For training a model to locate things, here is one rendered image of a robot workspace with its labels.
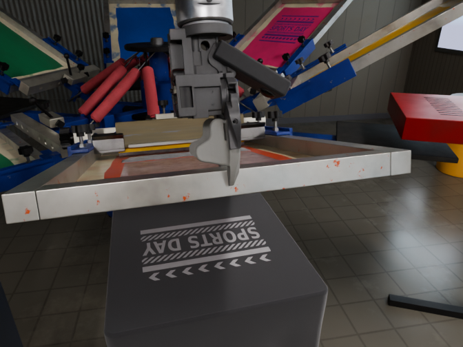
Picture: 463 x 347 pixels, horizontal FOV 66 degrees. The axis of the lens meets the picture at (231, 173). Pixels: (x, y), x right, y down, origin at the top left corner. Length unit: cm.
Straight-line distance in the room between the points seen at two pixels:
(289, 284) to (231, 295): 12
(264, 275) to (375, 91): 494
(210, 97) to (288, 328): 53
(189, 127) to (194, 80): 62
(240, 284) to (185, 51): 49
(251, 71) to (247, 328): 51
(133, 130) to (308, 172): 65
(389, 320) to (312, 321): 136
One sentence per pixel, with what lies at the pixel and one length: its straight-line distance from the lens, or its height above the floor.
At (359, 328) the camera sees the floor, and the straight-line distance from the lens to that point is 208.
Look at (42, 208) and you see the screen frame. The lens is 50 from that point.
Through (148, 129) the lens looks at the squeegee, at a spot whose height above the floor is 116.
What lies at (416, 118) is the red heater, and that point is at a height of 110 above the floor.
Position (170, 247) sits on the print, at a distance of 90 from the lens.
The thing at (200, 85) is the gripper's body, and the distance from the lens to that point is 47.
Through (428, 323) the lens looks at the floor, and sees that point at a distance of 224.
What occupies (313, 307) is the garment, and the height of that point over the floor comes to 92.
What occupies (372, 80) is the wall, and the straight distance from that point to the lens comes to 554.
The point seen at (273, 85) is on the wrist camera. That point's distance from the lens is 50.
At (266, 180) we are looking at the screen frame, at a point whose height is 125.
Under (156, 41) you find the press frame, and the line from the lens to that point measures 183.
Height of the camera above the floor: 148
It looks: 25 degrees down
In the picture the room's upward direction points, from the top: straight up
